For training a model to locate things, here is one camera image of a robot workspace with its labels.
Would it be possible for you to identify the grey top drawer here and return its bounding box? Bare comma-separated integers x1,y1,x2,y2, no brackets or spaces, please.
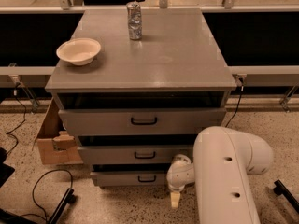
59,108,226,136

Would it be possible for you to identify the black stand leg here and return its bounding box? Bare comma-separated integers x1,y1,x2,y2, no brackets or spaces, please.
0,188,76,224
273,180,299,214

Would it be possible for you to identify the silver drink can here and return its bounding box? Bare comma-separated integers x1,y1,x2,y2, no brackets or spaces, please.
126,1,142,40

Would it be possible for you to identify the black power cable right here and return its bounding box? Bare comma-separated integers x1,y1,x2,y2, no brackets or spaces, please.
224,77,246,129

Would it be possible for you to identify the black cable left floor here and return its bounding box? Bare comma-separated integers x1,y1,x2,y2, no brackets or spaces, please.
19,168,75,222

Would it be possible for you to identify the grey bottom drawer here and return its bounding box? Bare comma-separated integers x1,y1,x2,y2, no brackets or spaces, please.
90,170,166,187

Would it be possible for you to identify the white bowl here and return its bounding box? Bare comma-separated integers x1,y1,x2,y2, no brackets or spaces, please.
56,38,102,66

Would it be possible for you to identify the black stand leg right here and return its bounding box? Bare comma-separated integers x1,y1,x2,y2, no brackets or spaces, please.
273,180,299,214

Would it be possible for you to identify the grey middle drawer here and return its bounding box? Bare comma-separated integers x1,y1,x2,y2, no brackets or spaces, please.
78,145,192,164

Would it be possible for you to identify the black cable left wall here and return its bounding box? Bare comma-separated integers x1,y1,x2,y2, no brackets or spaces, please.
5,82,28,157

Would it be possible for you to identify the grey drawer cabinet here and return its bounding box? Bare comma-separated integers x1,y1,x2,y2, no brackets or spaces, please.
46,8,235,173

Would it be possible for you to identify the black stand leg left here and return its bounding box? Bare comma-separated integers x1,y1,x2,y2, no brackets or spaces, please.
0,188,76,224

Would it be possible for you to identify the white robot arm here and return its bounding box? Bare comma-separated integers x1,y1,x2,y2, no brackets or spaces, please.
166,126,273,224

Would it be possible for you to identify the grey drawer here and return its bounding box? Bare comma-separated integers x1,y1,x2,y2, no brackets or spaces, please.
90,170,166,187
78,145,192,164
59,108,226,136

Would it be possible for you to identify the cardboard box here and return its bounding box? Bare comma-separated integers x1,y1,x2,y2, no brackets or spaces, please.
36,100,82,165

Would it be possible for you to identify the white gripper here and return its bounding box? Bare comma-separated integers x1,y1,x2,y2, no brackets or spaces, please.
166,154,195,209

